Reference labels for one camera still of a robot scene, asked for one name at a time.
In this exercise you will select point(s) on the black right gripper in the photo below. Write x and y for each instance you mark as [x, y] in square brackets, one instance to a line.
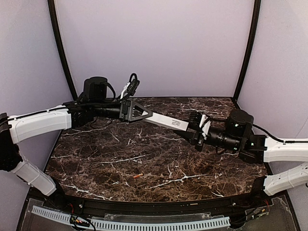
[199, 135]

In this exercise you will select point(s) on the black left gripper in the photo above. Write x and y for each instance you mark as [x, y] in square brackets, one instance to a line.
[124, 110]

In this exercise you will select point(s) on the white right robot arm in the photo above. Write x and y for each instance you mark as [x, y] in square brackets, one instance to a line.
[237, 136]

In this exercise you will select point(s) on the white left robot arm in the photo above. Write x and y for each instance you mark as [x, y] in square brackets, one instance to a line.
[92, 103]

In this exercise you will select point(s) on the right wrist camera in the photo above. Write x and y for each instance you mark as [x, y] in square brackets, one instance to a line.
[200, 122]

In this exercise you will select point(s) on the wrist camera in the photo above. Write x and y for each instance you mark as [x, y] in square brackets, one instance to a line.
[130, 88]
[200, 122]

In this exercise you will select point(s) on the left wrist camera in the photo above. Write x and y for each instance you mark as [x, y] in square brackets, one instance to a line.
[130, 88]

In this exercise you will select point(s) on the black front table rail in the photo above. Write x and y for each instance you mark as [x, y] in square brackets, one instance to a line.
[219, 206]

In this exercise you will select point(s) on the grey slotted cable duct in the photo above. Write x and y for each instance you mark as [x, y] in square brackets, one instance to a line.
[113, 222]

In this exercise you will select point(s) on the left black frame post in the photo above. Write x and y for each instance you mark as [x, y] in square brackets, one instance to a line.
[60, 48]

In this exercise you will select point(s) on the black frame post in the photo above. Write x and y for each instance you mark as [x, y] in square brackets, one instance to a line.
[248, 50]
[60, 48]

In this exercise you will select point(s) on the right black frame post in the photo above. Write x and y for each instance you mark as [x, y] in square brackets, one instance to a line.
[248, 50]

